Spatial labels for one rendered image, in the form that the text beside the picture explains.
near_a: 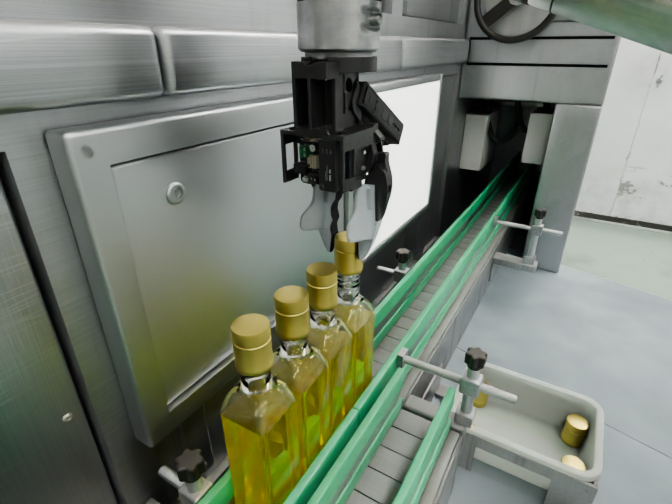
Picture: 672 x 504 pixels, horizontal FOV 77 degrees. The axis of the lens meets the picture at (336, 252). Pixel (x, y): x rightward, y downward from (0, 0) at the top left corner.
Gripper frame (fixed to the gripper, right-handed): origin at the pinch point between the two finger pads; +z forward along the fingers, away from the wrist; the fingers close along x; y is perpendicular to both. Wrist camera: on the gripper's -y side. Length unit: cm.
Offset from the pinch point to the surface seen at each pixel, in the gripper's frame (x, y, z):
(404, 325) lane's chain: -2.3, -26.2, 29.0
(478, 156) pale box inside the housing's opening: -11, -104, 12
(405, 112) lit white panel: -13.0, -45.1, -8.5
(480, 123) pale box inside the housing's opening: -12, -104, 2
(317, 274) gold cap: 0.4, 7.2, 0.8
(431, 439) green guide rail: 13.7, 3.9, 20.6
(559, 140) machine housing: 13, -93, 3
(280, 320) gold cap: 0.2, 13.4, 3.0
